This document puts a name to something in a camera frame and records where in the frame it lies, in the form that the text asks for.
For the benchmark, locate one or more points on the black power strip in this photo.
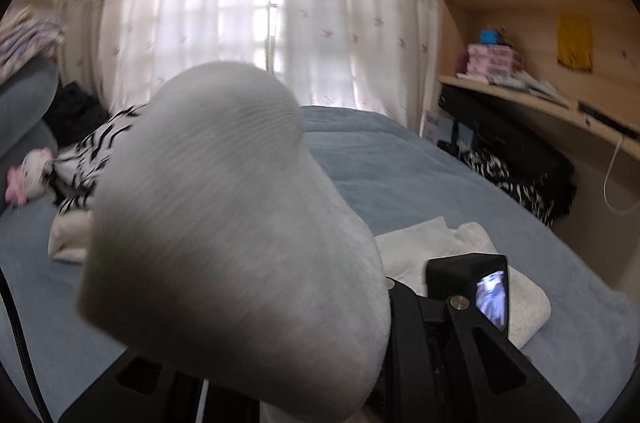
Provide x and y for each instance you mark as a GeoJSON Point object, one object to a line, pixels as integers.
{"type": "Point", "coordinates": [602, 117]}

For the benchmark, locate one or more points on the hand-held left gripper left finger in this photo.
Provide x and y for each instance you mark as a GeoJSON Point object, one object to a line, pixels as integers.
{"type": "Point", "coordinates": [100, 403]}

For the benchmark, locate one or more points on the black white patterned cloth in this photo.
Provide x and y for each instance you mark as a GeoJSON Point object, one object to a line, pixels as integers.
{"type": "Point", "coordinates": [500, 178]}

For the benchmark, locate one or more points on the purple floral folded blanket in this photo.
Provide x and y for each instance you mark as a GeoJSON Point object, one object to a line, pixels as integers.
{"type": "Point", "coordinates": [25, 43]}

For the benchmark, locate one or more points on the pink drawer organizer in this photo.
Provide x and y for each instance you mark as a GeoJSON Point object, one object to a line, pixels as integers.
{"type": "Point", "coordinates": [492, 59]}

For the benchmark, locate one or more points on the blue toy block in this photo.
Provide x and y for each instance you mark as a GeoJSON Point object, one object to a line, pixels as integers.
{"type": "Point", "coordinates": [491, 37]}

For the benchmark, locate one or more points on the large black bag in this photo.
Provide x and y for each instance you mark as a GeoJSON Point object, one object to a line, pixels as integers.
{"type": "Point", "coordinates": [525, 143]}

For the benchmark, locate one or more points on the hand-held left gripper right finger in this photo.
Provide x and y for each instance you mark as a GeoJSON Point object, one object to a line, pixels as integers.
{"type": "Point", "coordinates": [405, 318]}

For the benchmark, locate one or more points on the black cloth heap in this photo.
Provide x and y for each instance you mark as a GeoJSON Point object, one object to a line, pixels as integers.
{"type": "Point", "coordinates": [75, 113]}

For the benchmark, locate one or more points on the pile of papers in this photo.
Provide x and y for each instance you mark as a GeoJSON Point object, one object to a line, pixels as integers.
{"type": "Point", "coordinates": [525, 85]}

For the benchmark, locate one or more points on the black white zebra print clothes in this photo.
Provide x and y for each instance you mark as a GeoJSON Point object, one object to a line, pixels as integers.
{"type": "Point", "coordinates": [95, 153]}

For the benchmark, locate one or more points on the wooden bookshelf desk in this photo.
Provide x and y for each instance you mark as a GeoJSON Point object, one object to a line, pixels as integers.
{"type": "Point", "coordinates": [530, 3]}

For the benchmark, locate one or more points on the yellow hanging pouch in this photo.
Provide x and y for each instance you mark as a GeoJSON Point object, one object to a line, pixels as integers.
{"type": "Point", "coordinates": [575, 43]}

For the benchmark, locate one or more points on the white cardboard box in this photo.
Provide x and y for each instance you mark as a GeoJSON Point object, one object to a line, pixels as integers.
{"type": "Point", "coordinates": [439, 130]}

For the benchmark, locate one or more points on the light grey zip hoodie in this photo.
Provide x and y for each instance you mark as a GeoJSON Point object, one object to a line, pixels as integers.
{"type": "Point", "coordinates": [225, 228]}

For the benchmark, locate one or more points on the blue-grey bed blanket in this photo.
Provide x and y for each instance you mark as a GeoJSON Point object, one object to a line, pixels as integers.
{"type": "Point", "coordinates": [375, 153]}

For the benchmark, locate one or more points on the white floral sheer curtain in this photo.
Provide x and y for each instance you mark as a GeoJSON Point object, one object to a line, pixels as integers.
{"type": "Point", "coordinates": [360, 13]}
{"type": "Point", "coordinates": [175, 3]}

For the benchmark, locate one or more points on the white pink cat plush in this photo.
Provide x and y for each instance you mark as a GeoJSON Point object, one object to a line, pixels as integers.
{"type": "Point", "coordinates": [30, 175]}

